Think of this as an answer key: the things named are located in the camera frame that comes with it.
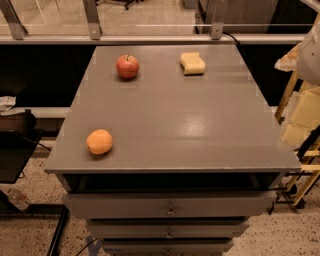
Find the orange fruit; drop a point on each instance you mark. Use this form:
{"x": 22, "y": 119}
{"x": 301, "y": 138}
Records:
{"x": 99, "y": 142}

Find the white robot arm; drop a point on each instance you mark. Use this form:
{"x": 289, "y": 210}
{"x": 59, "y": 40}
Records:
{"x": 308, "y": 61}

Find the grey drawer cabinet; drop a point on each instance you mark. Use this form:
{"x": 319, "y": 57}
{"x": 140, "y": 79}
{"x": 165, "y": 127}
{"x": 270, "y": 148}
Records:
{"x": 193, "y": 157}

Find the red apple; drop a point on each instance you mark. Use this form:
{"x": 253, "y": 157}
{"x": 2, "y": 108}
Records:
{"x": 127, "y": 66}

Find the yellow sponge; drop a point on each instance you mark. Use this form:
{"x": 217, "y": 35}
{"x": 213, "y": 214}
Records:
{"x": 192, "y": 63}

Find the black side table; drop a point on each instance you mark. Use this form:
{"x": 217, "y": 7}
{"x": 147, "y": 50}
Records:
{"x": 18, "y": 139}

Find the crumpled white paper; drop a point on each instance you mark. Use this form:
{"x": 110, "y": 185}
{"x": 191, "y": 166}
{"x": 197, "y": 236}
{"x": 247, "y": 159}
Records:
{"x": 7, "y": 103}

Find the black floor frame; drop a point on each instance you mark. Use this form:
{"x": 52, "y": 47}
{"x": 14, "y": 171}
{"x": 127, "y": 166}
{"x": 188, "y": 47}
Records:
{"x": 36, "y": 231}

